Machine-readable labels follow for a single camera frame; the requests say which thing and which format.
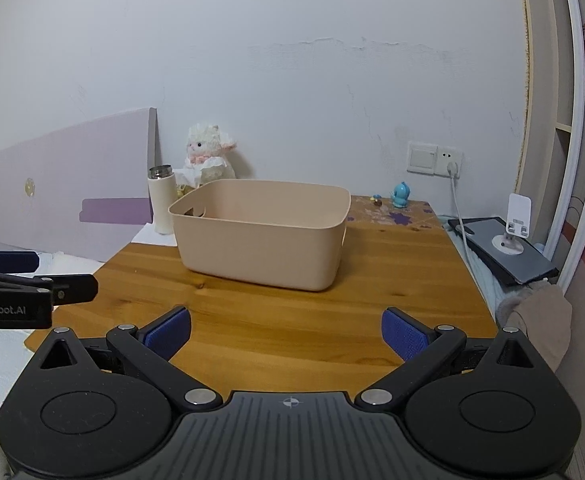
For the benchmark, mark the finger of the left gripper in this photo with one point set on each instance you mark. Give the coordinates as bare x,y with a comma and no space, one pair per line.
18,262
53,290

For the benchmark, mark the blue penguin figurine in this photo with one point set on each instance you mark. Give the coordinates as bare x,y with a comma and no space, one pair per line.
400,195

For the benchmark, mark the white wardrobe frame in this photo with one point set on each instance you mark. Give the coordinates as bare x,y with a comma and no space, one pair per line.
552,163

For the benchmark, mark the beige plastic storage bin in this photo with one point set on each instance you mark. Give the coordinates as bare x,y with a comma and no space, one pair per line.
273,233

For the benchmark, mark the beige crumpled cloth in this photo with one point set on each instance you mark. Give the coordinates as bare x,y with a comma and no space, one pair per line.
542,313

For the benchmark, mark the dark grey laptop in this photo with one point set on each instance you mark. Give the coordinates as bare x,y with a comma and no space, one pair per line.
512,260

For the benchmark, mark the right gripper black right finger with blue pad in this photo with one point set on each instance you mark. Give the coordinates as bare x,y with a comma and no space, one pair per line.
427,354

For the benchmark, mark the white plush lamb toy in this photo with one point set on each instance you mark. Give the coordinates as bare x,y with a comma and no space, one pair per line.
207,147

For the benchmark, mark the lilac bed headboard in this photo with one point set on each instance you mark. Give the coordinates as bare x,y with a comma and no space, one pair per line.
81,190

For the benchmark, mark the white phone stand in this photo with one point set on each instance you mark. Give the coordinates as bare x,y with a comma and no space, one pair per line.
517,226

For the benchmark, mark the white tissue pack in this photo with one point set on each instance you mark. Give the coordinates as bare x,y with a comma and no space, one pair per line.
188,179

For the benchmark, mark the cream thermos bottle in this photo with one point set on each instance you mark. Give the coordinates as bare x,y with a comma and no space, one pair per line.
163,192

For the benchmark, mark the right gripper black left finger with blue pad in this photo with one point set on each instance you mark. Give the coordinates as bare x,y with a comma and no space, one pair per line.
145,354

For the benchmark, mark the white wall switch socket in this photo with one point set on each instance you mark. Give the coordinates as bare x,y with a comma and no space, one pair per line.
434,160

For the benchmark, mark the small mushroom figurine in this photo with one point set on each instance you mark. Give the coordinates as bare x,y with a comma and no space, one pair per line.
376,200

